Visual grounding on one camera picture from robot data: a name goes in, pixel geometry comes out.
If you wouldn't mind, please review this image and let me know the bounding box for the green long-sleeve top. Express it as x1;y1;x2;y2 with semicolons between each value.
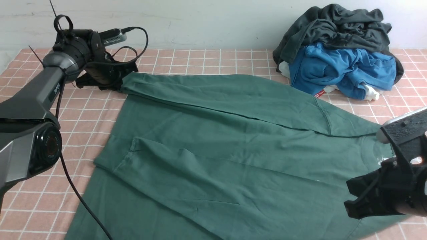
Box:
83;73;406;240

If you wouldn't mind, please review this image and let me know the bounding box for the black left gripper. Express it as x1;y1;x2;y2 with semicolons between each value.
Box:
52;29;138;91

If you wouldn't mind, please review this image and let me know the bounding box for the dark grey crumpled garment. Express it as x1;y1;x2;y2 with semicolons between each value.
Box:
272;4;393;64

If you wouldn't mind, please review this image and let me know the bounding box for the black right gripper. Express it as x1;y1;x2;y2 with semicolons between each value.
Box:
344;115;427;220

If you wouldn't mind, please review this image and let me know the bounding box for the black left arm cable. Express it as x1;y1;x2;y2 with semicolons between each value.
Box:
53;15;149;240

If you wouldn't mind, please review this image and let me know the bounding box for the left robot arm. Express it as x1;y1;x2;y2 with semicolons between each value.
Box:
0;27;138;199

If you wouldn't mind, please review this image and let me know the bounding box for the blue crumpled garment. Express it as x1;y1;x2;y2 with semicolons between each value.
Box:
289;42;397;100

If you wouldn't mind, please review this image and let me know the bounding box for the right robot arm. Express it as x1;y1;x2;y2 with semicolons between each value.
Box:
344;108;427;220

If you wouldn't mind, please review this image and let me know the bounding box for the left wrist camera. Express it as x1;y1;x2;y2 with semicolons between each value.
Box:
99;28;127;47

